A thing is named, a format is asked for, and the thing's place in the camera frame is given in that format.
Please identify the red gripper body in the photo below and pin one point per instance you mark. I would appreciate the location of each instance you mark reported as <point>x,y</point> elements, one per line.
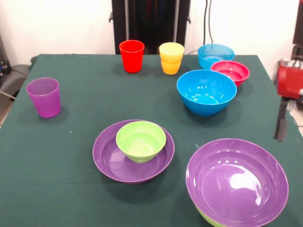
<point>290,82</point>

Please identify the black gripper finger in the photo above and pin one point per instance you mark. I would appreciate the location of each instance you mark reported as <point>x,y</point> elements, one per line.
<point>281,123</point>

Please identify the large purple bowl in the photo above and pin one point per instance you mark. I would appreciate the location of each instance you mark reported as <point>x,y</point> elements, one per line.
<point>106,163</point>
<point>236,184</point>

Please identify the large blue bowl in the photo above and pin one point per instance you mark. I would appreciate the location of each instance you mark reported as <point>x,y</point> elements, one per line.
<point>206,94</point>

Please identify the large green bowl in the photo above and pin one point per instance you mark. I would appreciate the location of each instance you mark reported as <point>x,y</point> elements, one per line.
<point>207,218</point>

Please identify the small green bowl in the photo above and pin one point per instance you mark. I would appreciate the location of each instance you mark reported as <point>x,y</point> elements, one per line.
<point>140,144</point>

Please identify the small red bowl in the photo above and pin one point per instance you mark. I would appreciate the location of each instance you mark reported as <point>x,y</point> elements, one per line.
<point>234,71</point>

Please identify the small blue bowl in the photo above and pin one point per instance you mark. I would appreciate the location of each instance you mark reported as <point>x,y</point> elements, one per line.
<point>213,56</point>

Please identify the yellow cup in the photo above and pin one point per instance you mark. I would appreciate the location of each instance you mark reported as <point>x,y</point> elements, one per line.
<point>171,59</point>

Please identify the red cup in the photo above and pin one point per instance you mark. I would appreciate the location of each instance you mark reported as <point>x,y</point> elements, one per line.
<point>131,59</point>

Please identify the dark green tablecloth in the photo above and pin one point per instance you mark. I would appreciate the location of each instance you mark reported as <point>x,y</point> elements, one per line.
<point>59,165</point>

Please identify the purple cup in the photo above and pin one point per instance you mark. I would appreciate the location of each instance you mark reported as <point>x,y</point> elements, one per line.
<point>45,99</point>

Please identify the dark grey equipment base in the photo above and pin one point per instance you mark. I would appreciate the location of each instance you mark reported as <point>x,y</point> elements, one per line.
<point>14,78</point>

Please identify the black equipment rack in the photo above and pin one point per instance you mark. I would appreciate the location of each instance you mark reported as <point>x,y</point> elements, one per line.
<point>3,59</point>

